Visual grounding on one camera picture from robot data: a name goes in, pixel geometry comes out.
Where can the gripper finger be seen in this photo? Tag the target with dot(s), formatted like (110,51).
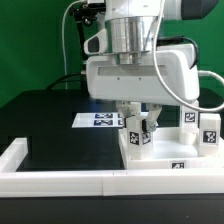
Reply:
(149,123)
(123,109)

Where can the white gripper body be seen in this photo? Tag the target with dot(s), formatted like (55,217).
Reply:
(106,80)

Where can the white square table top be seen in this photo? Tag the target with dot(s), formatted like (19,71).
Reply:
(169,153)

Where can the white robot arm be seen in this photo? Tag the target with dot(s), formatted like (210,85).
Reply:
(130,62)

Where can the white sheet with tags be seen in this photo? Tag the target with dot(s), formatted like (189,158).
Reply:
(99,119)

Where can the white U-shaped obstacle fence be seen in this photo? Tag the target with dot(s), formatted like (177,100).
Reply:
(100,183)

